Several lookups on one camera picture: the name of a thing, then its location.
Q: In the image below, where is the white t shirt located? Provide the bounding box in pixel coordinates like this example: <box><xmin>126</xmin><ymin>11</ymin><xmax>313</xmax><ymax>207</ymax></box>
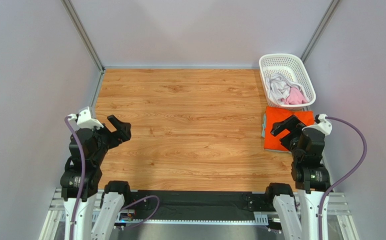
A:
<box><xmin>265</xmin><ymin>73</ymin><xmax>309</xmax><ymax>106</ymax></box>

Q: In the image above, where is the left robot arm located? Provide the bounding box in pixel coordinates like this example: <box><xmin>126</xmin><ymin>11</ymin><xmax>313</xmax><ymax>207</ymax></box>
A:
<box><xmin>60</xmin><ymin>114</ymin><xmax>132</xmax><ymax>240</ymax></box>

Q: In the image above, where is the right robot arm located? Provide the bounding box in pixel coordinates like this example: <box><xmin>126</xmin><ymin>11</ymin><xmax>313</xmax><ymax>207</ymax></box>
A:
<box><xmin>265</xmin><ymin>114</ymin><xmax>332</xmax><ymax>240</ymax></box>

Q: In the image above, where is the folded orange t shirt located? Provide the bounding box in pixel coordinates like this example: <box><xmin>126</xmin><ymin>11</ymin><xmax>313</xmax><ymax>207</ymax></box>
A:
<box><xmin>263</xmin><ymin>106</ymin><xmax>315</xmax><ymax>153</ymax></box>

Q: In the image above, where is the pink t shirt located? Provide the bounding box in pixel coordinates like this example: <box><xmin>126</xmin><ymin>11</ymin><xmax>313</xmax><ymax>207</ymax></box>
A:
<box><xmin>282</xmin><ymin>87</ymin><xmax>309</xmax><ymax>105</ymax></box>

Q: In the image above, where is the white plastic laundry basket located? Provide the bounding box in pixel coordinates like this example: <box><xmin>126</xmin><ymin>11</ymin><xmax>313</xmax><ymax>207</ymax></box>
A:
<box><xmin>258</xmin><ymin>53</ymin><xmax>316</xmax><ymax>111</ymax></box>

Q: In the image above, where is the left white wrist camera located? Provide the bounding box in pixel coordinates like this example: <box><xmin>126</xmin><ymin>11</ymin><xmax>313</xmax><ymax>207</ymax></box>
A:
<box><xmin>67</xmin><ymin>106</ymin><xmax>104</xmax><ymax>130</ymax></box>

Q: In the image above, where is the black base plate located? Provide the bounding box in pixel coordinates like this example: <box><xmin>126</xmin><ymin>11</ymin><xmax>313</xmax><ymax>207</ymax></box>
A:
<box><xmin>125</xmin><ymin>190</ymin><xmax>275</xmax><ymax>221</ymax></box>

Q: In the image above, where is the aluminium frame rail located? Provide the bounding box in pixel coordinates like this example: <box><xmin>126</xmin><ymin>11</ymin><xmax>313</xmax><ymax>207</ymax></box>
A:
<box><xmin>46</xmin><ymin>187</ymin><xmax>351</xmax><ymax>227</ymax></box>

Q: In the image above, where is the left corner aluminium post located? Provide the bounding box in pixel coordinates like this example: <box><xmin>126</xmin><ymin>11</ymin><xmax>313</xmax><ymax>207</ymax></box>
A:
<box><xmin>61</xmin><ymin>0</ymin><xmax>105</xmax><ymax>73</ymax></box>

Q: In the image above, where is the corner aluminium post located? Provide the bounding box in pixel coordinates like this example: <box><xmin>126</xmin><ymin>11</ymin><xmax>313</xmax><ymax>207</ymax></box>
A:
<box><xmin>61</xmin><ymin>0</ymin><xmax>105</xmax><ymax>73</ymax></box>
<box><xmin>301</xmin><ymin>0</ymin><xmax>342</xmax><ymax>64</ymax></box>

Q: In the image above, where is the right corner aluminium post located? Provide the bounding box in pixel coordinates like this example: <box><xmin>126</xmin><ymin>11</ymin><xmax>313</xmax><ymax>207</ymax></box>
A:
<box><xmin>301</xmin><ymin>0</ymin><xmax>342</xmax><ymax>64</ymax></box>

